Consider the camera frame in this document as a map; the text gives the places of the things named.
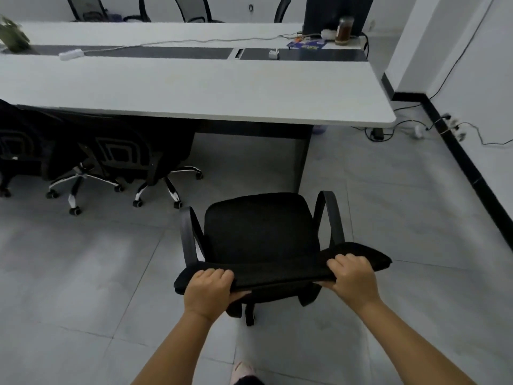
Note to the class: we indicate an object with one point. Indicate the person's right hand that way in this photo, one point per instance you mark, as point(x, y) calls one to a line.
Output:
point(354, 282)

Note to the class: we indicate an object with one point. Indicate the person's left hand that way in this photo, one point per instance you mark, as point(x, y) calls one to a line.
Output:
point(206, 294)

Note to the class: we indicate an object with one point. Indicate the small white charger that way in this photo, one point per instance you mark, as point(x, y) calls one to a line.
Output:
point(273, 54)

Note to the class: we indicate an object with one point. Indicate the person's left thumb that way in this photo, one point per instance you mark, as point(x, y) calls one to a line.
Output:
point(239, 296)

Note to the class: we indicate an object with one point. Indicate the person's right little finger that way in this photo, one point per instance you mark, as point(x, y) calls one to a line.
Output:
point(367, 267)

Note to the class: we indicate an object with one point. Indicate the person's left middle finger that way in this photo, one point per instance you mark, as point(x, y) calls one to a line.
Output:
point(216, 275)

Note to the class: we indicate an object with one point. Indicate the glass jar with brown contents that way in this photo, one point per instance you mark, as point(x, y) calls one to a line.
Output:
point(344, 32)

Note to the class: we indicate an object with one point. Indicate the person's pink shoe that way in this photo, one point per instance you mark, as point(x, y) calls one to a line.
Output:
point(242, 370)

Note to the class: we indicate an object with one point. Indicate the white power strip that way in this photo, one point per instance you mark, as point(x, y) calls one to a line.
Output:
point(71, 54)

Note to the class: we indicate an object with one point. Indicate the black chair with black base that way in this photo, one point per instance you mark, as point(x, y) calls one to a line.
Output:
point(18, 148)

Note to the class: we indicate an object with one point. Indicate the black mesh office chair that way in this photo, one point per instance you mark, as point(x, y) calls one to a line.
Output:
point(282, 9)
point(86, 7)
point(141, 11)
point(196, 7)

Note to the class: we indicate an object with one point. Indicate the black office chair with armrests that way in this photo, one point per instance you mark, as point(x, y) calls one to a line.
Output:
point(258, 232)

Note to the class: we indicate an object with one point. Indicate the black power adapter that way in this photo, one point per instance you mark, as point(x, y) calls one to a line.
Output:
point(376, 135)

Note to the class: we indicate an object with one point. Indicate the large white conference table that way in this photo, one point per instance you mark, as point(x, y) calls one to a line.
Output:
point(192, 86)

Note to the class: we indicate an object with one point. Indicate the person's right forearm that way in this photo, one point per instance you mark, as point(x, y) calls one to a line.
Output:
point(408, 346)

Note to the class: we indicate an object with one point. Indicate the purple object under table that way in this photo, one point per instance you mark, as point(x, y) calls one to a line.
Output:
point(319, 130)

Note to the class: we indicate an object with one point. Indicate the black monitor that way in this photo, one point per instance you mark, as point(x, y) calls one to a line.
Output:
point(324, 11)

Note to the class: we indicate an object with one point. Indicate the person's left forearm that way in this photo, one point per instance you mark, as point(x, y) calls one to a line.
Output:
point(176, 352)

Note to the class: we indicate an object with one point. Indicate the white crumpled cloth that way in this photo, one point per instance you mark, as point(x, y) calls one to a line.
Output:
point(328, 34)

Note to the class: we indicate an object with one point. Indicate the black mesh chair white base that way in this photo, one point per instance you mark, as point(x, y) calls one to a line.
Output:
point(152, 150)
point(70, 156)

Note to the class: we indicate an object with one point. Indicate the person's left little finger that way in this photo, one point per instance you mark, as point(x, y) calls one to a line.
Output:
point(195, 279)

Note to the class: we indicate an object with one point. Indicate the wall sockets with plugs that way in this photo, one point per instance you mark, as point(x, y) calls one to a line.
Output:
point(453, 125)

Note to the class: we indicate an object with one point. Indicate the blue printed packet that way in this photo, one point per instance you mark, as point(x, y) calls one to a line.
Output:
point(305, 44)

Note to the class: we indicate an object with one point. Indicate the green potted plant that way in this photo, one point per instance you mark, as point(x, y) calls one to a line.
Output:
point(13, 36)

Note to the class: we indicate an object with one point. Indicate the person's right thumb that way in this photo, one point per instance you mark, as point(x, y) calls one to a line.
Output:
point(325, 285)

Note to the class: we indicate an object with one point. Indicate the person's right middle finger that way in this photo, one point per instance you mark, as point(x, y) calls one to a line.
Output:
point(346, 262)

